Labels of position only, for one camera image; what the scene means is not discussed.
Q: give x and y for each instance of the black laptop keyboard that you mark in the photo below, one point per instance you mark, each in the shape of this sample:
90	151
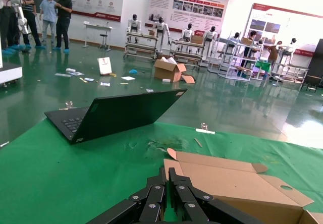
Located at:
126	113

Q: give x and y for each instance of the white black humanoid robot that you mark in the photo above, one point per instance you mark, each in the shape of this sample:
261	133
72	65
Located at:
188	33
291	47
210	36
161	28
133	24

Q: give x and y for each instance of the black cabinet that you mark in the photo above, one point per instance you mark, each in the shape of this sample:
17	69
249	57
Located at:
316	62

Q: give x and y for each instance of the white collaborative robot arm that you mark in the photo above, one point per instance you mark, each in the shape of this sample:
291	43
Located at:
21	19

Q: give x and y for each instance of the white paper bag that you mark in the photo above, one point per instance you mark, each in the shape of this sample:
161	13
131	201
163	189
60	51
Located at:
104	67

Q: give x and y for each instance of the blue shoe cover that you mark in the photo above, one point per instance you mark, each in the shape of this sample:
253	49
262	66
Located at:
133	71

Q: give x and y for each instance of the white platform base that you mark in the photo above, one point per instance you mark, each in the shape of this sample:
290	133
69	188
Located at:
10	74

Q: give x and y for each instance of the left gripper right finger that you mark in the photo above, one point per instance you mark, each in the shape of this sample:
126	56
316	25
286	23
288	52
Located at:
189	203

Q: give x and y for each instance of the white desk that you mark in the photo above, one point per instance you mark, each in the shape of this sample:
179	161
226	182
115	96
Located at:
98	26

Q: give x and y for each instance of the white paper sheet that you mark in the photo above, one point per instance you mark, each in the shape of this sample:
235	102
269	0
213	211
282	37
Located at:
128	78
63	75

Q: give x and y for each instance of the black stool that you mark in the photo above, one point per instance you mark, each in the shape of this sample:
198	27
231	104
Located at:
104	35

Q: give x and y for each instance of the metal frame workbench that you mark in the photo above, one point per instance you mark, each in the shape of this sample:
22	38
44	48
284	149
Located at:
184	42
141	34

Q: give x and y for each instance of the opened cardboard carton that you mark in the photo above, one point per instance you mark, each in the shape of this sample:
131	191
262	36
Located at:
166	71

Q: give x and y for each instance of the man in black shirt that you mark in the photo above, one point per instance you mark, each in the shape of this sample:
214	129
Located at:
64	14

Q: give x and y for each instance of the person in dark clothes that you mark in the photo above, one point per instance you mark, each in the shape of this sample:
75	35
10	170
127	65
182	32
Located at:
5	22

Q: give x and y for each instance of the person in brown shirt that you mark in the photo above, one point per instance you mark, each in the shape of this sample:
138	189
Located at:
273	52

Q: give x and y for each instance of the white metal frame rack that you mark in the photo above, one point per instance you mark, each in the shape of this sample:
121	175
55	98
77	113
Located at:
229	57

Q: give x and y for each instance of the man in striped polo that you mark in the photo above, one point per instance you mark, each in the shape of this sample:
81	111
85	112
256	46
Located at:
27	7

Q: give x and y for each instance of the small wooden stick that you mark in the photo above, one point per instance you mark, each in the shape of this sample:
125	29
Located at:
198	142

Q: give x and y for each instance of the man in light blue shirt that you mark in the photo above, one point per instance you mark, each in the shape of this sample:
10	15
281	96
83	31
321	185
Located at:
48	9

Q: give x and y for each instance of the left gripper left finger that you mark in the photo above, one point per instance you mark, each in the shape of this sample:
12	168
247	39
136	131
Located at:
151	203

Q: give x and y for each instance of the green table cloth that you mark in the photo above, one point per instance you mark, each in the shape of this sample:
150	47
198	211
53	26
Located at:
63	171

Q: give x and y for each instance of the open brown cardboard box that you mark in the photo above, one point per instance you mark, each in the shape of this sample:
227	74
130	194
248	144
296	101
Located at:
227	181

